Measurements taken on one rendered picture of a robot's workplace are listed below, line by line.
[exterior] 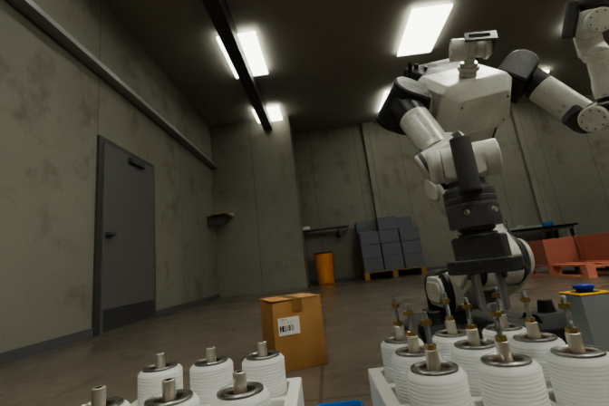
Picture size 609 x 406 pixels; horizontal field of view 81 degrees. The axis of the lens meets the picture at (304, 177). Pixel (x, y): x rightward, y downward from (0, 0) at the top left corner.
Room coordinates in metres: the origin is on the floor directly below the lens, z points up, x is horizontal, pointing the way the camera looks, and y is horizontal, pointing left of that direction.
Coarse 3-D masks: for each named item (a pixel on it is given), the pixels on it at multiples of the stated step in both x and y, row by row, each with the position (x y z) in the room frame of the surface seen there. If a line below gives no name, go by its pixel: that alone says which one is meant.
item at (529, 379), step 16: (480, 368) 0.64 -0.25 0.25; (496, 368) 0.62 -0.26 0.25; (512, 368) 0.61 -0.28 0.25; (528, 368) 0.61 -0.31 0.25; (480, 384) 0.65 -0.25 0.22; (496, 384) 0.62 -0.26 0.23; (512, 384) 0.61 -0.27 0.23; (528, 384) 0.60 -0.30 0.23; (544, 384) 0.62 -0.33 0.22; (496, 400) 0.63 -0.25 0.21; (512, 400) 0.61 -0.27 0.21; (528, 400) 0.60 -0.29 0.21; (544, 400) 0.61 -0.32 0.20
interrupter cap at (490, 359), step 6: (486, 354) 0.68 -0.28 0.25; (492, 354) 0.68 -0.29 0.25; (516, 354) 0.66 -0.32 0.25; (522, 354) 0.66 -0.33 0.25; (486, 360) 0.66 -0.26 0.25; (492, 360) 0.65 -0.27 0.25; (516, 360) 0.65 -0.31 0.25; (522, 360) 0.63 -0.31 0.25; (528, 360) 0.62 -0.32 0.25; (498, 366) 0.62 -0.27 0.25; (504, 366) 0.62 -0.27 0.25; (510, 366) 0.61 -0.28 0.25; (516, 366) 0.61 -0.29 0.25
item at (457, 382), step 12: (408, 372) 0.65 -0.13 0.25; (456, 372) 0.62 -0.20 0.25; (408, 384) 0.65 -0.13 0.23; (420, 384) 0.62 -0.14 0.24; (432, 384) 0.61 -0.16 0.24; (444, 384) 0.60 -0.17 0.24; (456, 384) 0.61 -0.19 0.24; (468, 384) 0.62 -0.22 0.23; (420, 396) 0.62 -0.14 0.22; (432, 396) 0.61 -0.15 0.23; (444, 396) 0.60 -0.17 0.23; (456, 396) 0.60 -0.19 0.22; (468, 396) 0.62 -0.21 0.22
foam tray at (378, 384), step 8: (376, 368) 0.95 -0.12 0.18; (376, 376) 0.89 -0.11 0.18; (384, 376) 0.94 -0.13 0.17; (376, 384) 0.85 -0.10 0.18; (384, 384) 0.83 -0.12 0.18; (392, 384) 0.83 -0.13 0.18; (376, 392) 0.85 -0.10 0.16; (384, 392) 0.79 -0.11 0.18; (392, 392) 0.78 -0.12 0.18; (552, 392) 0.70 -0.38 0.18; (376, 400) 0.87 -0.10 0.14; (384, 400) 0.75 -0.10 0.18; (392, 400) 0.75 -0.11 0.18; (472, 400) 0.70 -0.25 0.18; (480, 400) 0.70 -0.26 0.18; (552, 400) 0.70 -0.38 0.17
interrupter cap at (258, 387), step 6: (246, 384) 0.67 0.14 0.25; (252, 384) 0.67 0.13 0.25; (258, 384) 0.67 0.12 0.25; (222, 390) 0.66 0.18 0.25; (228, 390) 0.66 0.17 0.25; (252, 390) 0.64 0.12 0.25; (258, 390) 0.63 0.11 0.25; (222, 396) 0.62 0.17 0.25; (228, 396) 0.62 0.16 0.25; (234, 396) 0.62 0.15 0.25; (240, 396) 0.61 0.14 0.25; (246, 396) 0.62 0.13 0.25
